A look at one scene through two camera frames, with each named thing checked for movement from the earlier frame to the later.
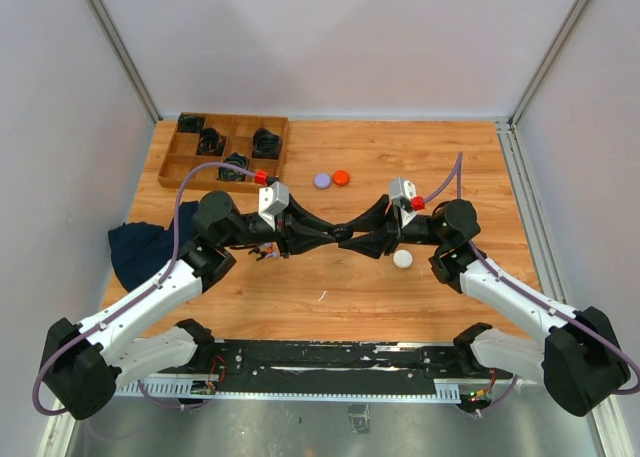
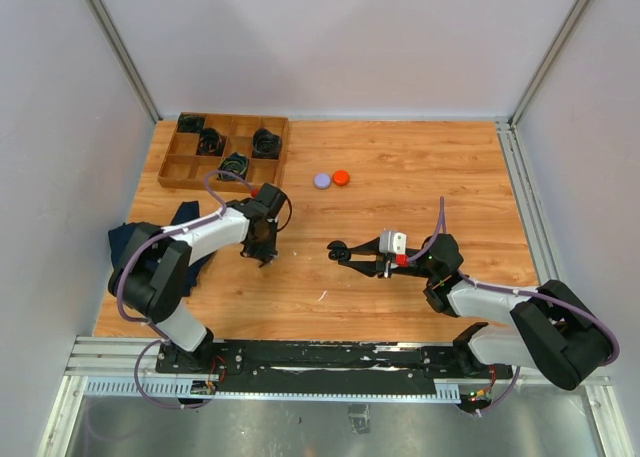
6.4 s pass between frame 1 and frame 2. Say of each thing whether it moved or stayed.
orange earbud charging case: stayed
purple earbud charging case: stayed
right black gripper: moved
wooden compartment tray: stayed
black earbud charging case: moved
